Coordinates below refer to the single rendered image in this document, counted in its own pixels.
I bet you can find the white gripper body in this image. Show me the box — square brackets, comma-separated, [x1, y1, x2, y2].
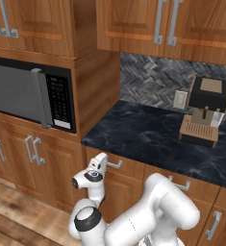
[88, 152, 110, 172]

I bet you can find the black and grey microwave oven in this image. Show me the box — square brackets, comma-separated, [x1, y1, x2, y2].
[0, 56, 78, 135]

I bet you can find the black and tan coffee machine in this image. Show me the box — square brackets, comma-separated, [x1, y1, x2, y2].
[177, 75, 226, 149]

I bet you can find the grey drawer handle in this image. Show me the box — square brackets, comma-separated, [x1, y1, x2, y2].
[106, 156, 124, 170]
[167, 175, 192, 192]

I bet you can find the grey base cupboard handle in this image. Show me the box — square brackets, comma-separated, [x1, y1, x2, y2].
[205, 209, 223, 241]
[32, 136, 46, 166]
[24, 135, 36, 163]
[0, 139, 8, 163]

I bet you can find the grey microwave door handle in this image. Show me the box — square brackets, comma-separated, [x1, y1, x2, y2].
[30, 67, 53, 130]

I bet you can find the white wall socket plate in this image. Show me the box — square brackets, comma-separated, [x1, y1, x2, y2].
[172, 89, 190, 111]

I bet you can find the wooden wall cupboard door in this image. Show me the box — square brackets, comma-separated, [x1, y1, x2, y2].
[0, 0, 76, 59]
[96, 0, 167, 59]
[163, 0, 226, 67]

